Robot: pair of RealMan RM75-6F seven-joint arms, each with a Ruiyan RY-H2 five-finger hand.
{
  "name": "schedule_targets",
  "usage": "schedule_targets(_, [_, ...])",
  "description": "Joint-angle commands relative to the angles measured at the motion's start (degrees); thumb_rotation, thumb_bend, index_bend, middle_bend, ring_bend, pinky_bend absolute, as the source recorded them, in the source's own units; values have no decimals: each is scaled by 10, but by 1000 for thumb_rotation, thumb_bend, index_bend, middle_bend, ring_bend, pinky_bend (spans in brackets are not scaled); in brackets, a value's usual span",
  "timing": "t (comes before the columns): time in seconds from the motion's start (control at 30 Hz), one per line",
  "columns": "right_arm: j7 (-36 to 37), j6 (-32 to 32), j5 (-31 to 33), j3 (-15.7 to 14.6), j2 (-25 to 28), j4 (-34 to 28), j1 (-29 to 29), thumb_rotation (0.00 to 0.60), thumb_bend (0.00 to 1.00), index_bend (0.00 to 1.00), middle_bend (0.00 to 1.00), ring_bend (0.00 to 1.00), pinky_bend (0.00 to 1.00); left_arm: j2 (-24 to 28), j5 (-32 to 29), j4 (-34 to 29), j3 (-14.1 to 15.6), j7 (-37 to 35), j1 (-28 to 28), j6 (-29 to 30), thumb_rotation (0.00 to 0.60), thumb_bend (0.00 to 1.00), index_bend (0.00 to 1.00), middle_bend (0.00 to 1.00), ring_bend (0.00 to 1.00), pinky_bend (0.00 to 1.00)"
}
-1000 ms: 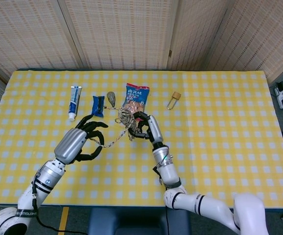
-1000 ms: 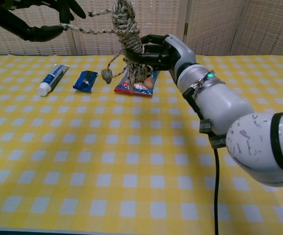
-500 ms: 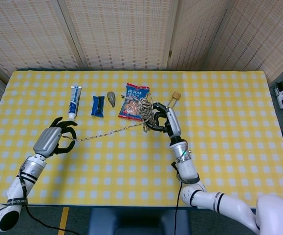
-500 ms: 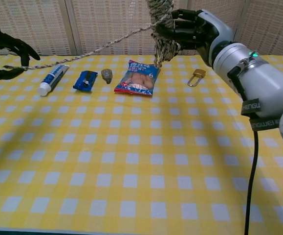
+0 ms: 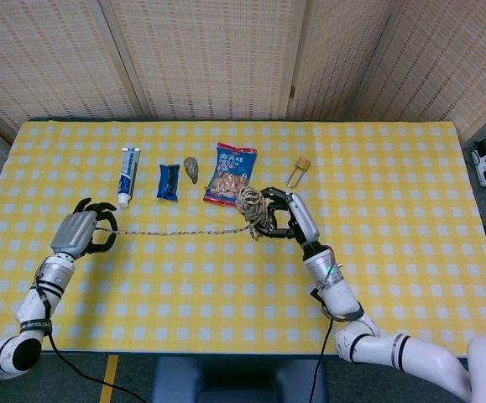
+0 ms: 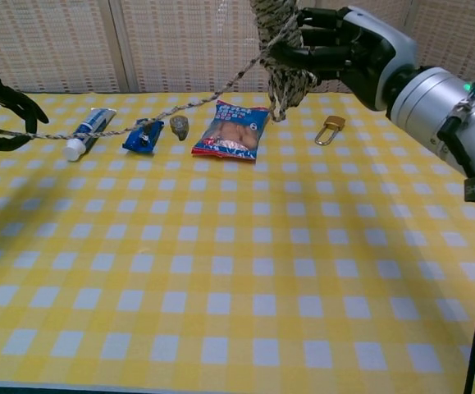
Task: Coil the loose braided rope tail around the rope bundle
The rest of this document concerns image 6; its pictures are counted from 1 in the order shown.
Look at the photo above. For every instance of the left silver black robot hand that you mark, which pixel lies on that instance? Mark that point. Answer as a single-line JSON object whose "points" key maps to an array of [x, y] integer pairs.
{"points": [[24, 106]]}

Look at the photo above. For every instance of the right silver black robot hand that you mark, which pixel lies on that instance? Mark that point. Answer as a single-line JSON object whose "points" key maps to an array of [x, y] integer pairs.
{"points": [[368, 53]]}

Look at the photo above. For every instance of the white blue toothpaste tube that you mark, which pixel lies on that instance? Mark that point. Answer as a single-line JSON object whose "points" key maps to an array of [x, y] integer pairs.
{"points": [[87, 141]]}

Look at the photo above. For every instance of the brass padlock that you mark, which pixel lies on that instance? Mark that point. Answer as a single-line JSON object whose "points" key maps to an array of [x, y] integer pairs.
{"points": [[336, 122]]}

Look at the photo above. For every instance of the small blue foil packet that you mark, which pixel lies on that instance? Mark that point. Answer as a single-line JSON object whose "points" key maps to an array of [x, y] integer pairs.
{"points": [[138, 143]]}

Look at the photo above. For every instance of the small grey stone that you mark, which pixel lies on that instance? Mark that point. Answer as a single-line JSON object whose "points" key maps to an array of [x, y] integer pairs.
{"points": [[178, 126]]}

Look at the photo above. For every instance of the blue red snack bag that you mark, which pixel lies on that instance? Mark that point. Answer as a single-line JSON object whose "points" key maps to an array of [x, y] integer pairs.
{"points": [[229, 135]]}

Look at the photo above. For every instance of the woven folding screen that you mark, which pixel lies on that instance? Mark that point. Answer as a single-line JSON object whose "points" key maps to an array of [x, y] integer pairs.
{"points": [[179, 41]]}

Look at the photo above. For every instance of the yellow white checked tablecloth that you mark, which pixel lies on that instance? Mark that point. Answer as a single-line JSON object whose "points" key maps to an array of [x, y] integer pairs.
{"points": [[237, 287]]}

